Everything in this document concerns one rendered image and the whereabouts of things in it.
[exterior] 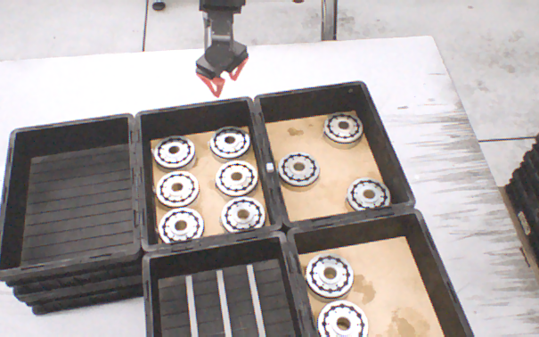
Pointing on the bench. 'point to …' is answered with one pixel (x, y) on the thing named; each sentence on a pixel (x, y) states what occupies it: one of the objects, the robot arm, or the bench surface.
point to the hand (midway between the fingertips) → (224, 86)
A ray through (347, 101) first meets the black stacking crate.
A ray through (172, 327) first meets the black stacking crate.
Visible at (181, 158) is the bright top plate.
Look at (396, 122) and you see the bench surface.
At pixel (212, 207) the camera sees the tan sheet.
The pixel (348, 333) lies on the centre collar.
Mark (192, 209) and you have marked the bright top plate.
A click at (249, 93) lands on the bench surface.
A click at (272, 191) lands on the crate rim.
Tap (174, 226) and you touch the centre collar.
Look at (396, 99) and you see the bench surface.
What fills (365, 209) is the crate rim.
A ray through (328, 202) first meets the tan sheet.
